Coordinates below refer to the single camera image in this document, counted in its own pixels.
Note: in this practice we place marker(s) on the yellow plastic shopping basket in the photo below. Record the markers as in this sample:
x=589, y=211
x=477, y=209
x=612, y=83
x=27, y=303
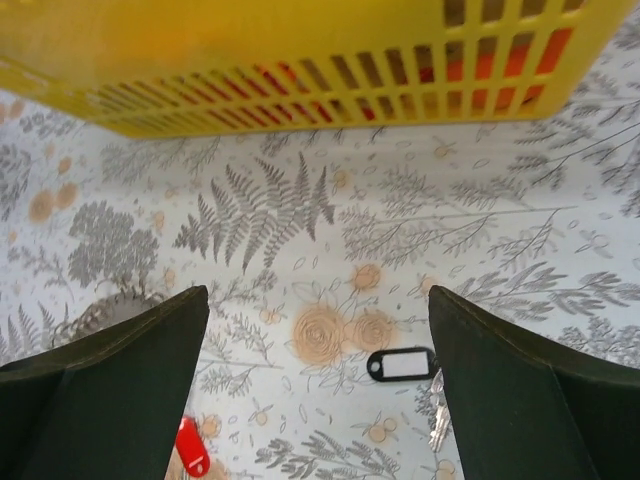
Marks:
x=159, y=69

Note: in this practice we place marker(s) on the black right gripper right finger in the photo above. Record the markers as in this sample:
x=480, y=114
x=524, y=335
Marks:
x=525, y=407

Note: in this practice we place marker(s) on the black key tag with key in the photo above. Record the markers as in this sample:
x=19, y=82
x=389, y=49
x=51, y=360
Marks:
x=418, y=364

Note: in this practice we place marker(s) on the red key tag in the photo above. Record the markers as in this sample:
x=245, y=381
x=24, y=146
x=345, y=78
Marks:
x=191, y=449

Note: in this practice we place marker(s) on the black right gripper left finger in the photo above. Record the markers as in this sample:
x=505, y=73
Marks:
x=107, y=406

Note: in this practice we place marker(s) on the floral patterned table mat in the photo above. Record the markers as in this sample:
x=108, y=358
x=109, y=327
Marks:
x=320, y=247

